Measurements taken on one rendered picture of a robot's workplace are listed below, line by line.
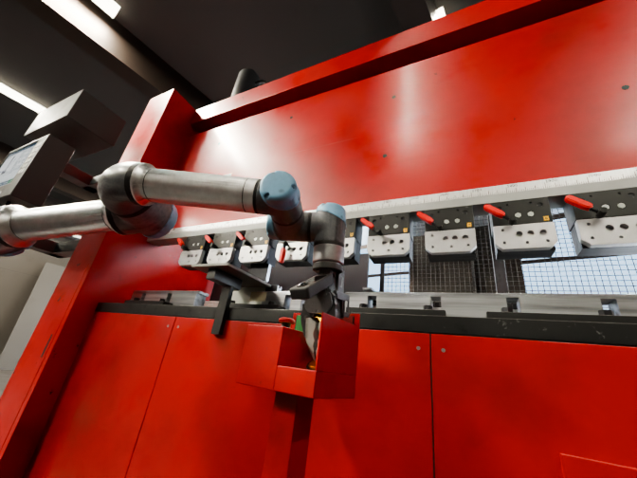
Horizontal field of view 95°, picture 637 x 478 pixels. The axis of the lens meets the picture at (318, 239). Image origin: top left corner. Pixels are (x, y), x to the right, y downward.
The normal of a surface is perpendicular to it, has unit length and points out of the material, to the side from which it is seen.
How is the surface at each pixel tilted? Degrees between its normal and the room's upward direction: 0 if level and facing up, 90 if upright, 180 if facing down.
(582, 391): 90
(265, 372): 90
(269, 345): 90
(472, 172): 90
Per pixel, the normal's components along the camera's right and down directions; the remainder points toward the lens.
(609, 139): -0.43, -0.42
